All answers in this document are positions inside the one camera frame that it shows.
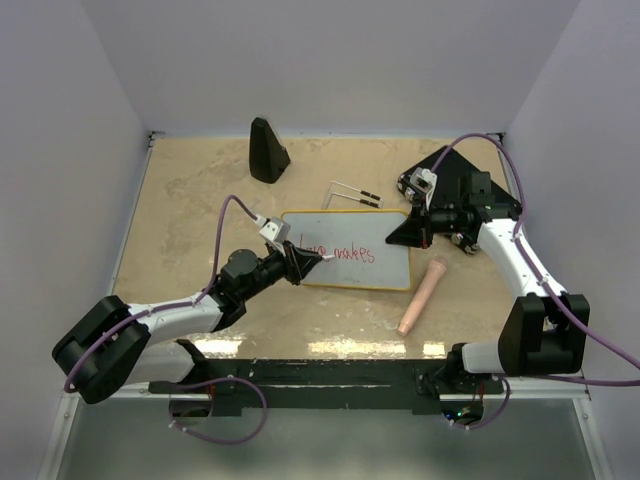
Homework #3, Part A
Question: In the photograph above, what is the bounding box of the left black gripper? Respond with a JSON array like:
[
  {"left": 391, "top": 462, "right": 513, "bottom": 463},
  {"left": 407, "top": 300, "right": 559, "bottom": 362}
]
[{"left": 240, "top": 239, "right": 321, "bottom": 302}]

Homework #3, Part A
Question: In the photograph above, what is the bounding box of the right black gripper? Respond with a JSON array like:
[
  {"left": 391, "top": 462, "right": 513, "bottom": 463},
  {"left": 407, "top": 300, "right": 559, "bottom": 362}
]
[{"left": 386, "top": 193, "right": 467, "bottom": 250}]

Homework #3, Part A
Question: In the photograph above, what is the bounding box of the yellow framed whiteboard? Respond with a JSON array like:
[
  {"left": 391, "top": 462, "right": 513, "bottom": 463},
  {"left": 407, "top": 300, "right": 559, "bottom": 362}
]
[{"left": 282, "top": 209, "right": 412, "bottom": 291}]

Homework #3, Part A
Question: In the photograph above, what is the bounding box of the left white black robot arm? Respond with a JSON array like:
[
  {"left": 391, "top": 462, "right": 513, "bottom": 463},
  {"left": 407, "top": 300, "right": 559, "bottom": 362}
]
[{"left": 52, "top": 241, "right": 325, "bottom": 404}]

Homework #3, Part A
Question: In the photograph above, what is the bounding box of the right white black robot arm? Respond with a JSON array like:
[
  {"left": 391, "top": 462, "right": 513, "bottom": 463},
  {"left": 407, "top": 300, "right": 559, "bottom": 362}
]
[{"left": 386, "top": 167, "right": 590, "bottom": 393}]

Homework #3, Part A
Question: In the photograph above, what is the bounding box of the black flat electronic box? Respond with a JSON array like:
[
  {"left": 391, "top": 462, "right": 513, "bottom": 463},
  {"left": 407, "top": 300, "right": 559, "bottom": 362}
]
[{"left": 396, "top": 144, "right": 521, "bottom": 256}]

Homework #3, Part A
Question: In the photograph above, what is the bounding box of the black wedge stand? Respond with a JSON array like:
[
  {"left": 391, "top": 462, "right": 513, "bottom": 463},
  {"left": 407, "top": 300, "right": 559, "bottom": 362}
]
[{"left": 249, "top": 117, "right": 291, "bottom": 184}]

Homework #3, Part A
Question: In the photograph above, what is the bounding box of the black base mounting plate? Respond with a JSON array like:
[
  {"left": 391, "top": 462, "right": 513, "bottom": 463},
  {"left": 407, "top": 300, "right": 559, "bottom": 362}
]
[{"left": 180, "top": 359, "right": 503, "bottom": 416}]

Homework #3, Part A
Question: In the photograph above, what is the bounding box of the pink plastic handle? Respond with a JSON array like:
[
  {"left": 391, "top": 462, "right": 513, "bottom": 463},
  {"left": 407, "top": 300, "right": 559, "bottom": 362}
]
[{"left": 396, "top": 256, "right": 448, "bottom": 336}]

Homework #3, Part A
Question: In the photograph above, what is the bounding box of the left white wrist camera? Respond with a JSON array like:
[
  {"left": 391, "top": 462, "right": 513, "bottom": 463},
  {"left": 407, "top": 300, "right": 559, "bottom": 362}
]
[{"left": 254, "top": 215, "right": 291, "bottom": 253}]

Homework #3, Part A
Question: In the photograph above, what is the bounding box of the metal wire board stand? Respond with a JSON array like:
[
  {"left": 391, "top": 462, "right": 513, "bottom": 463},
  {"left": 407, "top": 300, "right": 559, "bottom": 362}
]
[{"left": 322, "top": 180, "right": 384, "bottom": 210}]

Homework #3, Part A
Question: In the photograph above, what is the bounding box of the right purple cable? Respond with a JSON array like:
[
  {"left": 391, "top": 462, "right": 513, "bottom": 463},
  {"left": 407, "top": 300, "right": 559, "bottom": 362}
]
[{"left": 429, "top": 132, "right": 640, "bottom": 431}]

